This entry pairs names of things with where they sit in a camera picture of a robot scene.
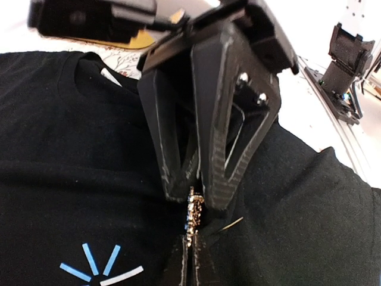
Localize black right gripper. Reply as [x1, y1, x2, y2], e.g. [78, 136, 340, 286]
[137, 1, 299, 210]

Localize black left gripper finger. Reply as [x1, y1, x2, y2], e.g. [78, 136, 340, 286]
[190, 234, 220, 286]
[160, 235, 188, 286]
[138, 57, 199, 203]

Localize floral tablecloth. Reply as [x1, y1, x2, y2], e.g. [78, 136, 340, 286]
[1, 34, 140, 79]

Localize sparkling brooch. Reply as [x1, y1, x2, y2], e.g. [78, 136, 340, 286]
[183, 186, 245, 248]

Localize aluminium front rail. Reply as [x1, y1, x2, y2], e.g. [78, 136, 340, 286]
[298, 56, 371, 183]

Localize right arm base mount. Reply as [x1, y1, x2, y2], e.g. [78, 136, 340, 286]
[304, 23, 375, 125]

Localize black t-shirt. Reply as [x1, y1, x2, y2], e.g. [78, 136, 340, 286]
[1, 52, 380, 285]

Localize yellow plastic basket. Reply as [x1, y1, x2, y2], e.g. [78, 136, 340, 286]
[68, 30, 155, 50]

